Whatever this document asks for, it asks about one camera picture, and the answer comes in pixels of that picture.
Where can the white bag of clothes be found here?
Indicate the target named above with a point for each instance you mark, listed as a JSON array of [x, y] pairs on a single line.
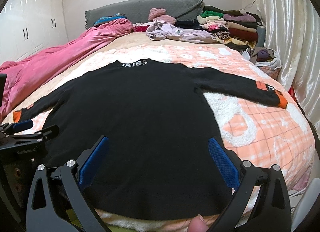
[[267, 60]]

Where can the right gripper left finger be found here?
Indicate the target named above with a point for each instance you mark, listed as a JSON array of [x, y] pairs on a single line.
[[75, 175]]

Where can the beige fleece bed sheet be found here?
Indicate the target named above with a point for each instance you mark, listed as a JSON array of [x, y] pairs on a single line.
[[128, 48]]

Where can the blue cloth at headboard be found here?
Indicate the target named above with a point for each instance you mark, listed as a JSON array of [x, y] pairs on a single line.
[[107, 19]]

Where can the black IKISS sweater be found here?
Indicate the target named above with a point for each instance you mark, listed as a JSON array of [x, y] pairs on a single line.
[[159, 125]]

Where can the peach white plaid blanket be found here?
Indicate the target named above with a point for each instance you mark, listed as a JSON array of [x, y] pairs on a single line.
[[263, 134]]

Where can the lilac crumpled garment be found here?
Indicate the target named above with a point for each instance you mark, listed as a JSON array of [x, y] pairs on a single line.
[[161, 30]]

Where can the grey bed headboard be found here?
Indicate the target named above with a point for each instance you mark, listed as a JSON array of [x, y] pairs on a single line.
[[139, 10]]

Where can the person right hand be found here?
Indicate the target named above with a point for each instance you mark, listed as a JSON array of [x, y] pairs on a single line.
[[198, 224]]

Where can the white wardrobe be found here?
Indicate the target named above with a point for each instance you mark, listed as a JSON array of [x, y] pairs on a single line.
[[29, 26]]

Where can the red garment near pillow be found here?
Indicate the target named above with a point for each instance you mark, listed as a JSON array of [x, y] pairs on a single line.
[[140, 28]]

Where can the white satin curtain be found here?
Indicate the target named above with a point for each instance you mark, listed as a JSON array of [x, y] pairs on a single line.
[[292, 29]]

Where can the stack of folded clothes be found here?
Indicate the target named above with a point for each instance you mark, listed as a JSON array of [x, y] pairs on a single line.
[[236, 29]]

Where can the pink quilted duvet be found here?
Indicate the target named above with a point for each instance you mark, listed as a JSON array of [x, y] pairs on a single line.
[[26, 76]]

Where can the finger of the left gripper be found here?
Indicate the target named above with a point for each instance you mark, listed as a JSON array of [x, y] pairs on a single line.
[[44, 134], [22, 126]]

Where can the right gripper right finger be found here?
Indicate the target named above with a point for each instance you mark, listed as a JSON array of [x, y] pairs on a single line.
[[271, 211]]

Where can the pink fluffy knit item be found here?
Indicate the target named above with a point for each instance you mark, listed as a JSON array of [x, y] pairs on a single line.
[[161, 15]]

